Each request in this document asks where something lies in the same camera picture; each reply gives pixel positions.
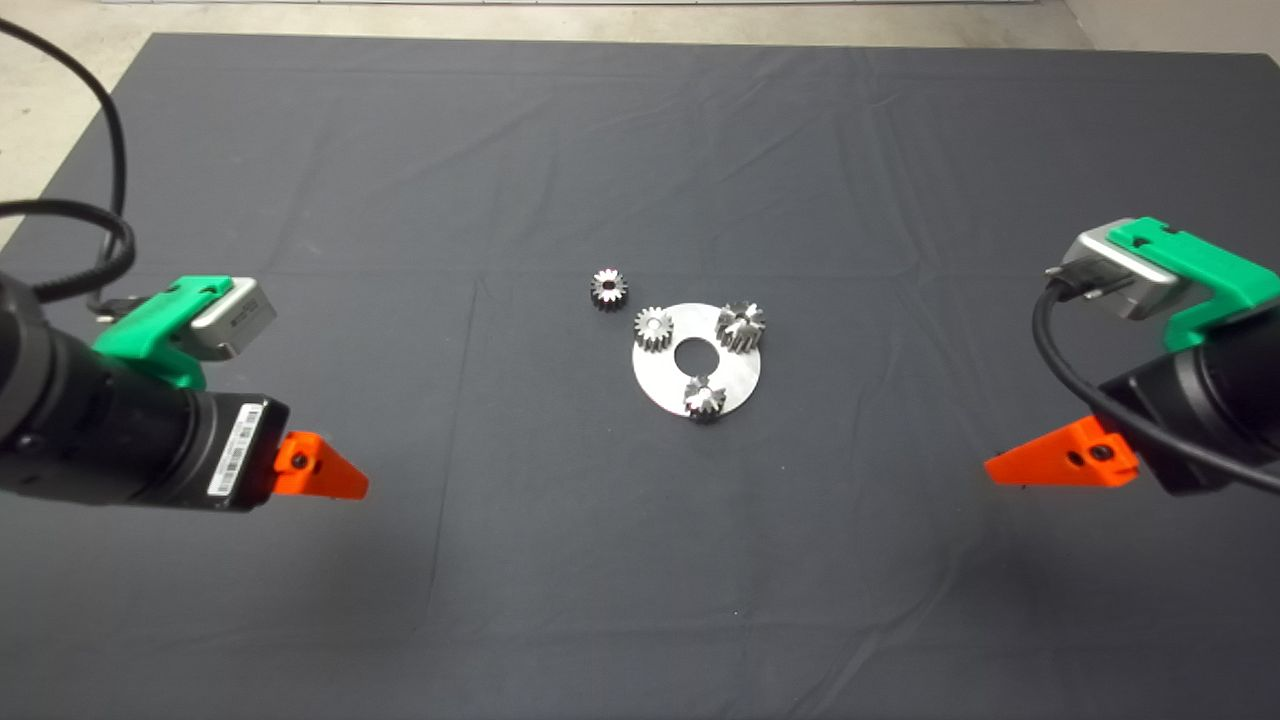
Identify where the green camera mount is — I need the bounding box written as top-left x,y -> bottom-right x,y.
92,275 -> 236,391
1108,217 -> 1280,353

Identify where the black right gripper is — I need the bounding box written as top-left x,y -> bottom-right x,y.
984,345 -> 1251,496

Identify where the large steel gear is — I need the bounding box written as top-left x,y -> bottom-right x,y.
716,300 -> 768,355

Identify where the black left camera cable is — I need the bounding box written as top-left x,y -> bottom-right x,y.
0,18 -> 137,321

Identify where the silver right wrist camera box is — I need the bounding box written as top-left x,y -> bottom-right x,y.
1045,228 -> 1191,321

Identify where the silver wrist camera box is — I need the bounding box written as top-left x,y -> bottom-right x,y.
1045,228 -> 1191,321
188,278 -> 278,361

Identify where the green right camera mount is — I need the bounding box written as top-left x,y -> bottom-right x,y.
1108,217 -> 1280,353

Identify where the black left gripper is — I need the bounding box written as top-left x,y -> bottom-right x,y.
180,392 -> 370,513

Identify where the green left camera mount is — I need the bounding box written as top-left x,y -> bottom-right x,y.
92,275 -> 236,391

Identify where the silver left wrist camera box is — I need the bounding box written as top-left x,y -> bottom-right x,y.
188,278 -> 278,361

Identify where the round metal plate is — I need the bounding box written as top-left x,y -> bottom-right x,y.
632,302 -> 763,416

